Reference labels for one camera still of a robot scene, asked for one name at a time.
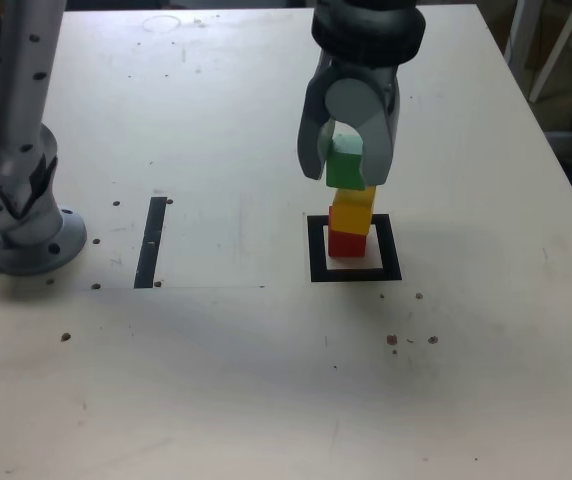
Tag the white metal rack frame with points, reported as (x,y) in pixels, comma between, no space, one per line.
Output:
(559,50)

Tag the green cube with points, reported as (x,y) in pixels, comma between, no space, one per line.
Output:
(343,167)

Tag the black tape square outline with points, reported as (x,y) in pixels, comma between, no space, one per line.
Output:
(316,250)

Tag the red cube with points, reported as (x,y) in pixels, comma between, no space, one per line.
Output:
(346,245)

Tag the yellow cube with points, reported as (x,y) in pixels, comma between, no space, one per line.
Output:
(351,215)

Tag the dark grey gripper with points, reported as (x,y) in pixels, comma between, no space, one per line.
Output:
(366,74)

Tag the black tape strip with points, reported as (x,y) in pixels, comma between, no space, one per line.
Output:
(148,245)

